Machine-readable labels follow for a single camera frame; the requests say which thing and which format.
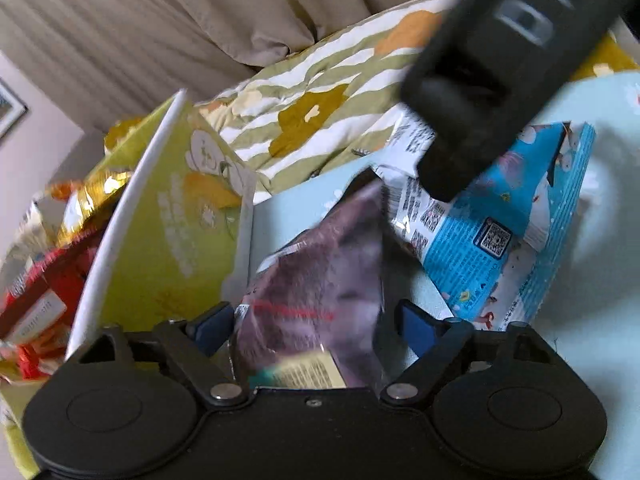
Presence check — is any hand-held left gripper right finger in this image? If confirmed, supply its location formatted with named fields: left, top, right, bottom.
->
left=381, top=300, right=561, bottom=405

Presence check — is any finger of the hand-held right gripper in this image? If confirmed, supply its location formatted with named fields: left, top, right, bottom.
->
left=419, top=127, right=523, bottom=203

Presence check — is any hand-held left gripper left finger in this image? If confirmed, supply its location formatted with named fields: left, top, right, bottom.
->
left=75, top=302, right=248, bottom=406

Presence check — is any blue white snack bag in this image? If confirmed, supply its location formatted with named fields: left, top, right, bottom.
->
left=371, top=109, right=599, bottom=335

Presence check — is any green snack packet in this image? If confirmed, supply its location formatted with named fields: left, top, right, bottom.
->
left=0, top=89, right=259, bottom=480

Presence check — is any brown purple snack bag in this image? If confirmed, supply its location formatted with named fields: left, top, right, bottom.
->
left=231, top=169, right=390, bottom=392

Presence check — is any gold foil snack bag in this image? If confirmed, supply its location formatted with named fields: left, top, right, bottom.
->
left=54, top=169, right=135, bottom=250

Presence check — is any red snack bag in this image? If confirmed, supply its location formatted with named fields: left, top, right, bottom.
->
left=0, top=239, right=98, bottom=382

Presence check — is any orange white chip bag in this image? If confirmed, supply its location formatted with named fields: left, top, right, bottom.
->
left=0, top=179, right=89, bottom=287

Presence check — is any green striped floral blanket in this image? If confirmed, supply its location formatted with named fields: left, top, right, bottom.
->
left=194, top=0, right=640, bottom=197

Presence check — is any beige draped fabric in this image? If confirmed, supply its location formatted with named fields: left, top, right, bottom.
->
left=0, top=0, right=501, bottom=107

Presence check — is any framed wall picture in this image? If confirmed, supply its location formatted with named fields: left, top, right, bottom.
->
left=0, top=76, right=29, bottom=139

